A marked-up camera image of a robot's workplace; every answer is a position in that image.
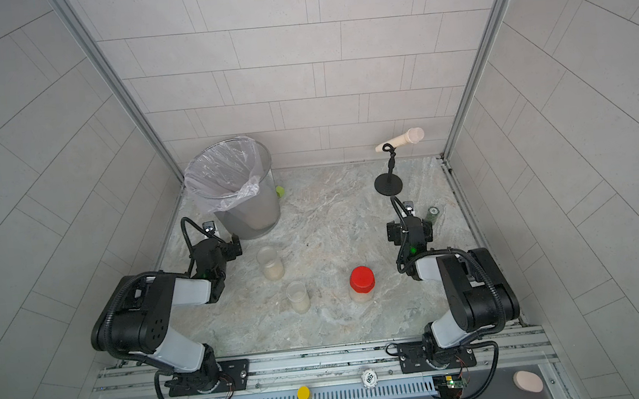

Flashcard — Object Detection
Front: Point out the red lidded rice jar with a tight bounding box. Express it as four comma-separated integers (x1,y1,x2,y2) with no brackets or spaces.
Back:
349,266,376,304

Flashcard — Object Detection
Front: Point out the pink oval pad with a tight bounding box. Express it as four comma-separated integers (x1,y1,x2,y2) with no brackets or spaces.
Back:
513,370,544,394

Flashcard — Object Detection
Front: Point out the grey mesh waste bin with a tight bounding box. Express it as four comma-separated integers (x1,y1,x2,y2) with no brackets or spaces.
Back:
197,168,281,240

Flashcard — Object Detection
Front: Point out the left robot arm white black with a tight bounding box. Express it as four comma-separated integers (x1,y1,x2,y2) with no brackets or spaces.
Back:
90,235,250,397

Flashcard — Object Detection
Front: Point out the clear plastic bin liner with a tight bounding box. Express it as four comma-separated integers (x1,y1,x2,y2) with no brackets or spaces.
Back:
184,136,272,213

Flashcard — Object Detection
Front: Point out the yellow round button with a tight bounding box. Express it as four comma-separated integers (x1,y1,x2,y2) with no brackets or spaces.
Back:
296,386,312,399

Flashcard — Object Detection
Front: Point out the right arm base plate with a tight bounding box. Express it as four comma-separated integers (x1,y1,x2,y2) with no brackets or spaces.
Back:
396,341,477,374

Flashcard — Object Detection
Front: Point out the aluminium rail frame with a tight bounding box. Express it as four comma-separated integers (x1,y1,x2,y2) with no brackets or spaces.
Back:
88,323,564,399

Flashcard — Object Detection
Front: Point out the black stand with round base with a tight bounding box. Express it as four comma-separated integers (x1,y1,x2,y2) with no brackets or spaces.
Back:
374,143,403,197

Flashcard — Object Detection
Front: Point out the right circuit board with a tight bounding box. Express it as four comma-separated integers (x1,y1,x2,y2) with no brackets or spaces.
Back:
432,374,469,399

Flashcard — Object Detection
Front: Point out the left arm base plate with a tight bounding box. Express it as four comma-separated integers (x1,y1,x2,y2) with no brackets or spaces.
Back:
163,359,249,397

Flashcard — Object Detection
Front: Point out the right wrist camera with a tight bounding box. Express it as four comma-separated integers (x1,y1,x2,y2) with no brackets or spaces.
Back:
403,201,416,216

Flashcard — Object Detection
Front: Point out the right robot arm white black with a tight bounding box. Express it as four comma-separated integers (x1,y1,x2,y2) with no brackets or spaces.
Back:
386,215,521,374

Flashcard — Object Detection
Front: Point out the clear rice jar open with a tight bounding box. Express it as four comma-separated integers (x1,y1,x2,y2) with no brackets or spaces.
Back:
286,281,311,315

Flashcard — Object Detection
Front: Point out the beige handle on stand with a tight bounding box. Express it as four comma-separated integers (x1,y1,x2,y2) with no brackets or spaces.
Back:
375,127,425,153

